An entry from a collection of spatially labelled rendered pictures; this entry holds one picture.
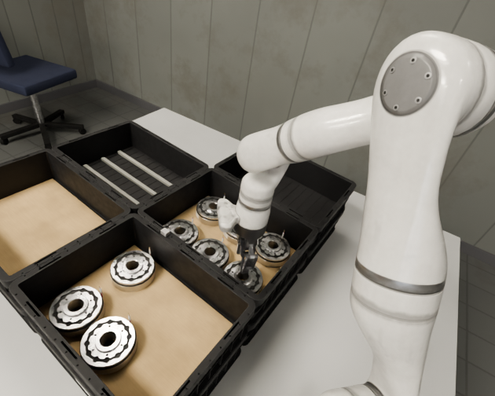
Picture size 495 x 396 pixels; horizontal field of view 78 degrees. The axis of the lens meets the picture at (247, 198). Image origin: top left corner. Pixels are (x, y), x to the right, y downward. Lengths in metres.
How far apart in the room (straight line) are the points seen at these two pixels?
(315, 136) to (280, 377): 0.63
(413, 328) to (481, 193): 2.18
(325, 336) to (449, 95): 0.77
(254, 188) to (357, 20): 1.80
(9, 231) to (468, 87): 1.00
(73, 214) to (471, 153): 2.19
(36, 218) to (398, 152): 0.93
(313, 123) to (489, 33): 1.84
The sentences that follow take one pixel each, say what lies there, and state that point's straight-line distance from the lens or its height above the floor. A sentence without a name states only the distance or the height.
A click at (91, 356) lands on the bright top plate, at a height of 0.86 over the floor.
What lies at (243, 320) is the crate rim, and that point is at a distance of 0.66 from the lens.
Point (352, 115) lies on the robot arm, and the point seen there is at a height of 1.35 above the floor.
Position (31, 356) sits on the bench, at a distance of 0.94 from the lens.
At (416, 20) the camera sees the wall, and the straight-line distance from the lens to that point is 2.22.
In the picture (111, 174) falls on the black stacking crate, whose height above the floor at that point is 0.83.
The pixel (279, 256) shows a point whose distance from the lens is 0.86.
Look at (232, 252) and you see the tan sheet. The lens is 0.88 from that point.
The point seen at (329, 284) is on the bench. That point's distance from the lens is 1.06.
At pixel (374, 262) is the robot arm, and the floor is 1.27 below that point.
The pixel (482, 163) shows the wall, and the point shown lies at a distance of 2.43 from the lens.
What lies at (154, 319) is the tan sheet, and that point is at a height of 0.83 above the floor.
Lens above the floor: 1.51
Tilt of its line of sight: 40 degrees down
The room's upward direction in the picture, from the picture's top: 11 degrees clockwise
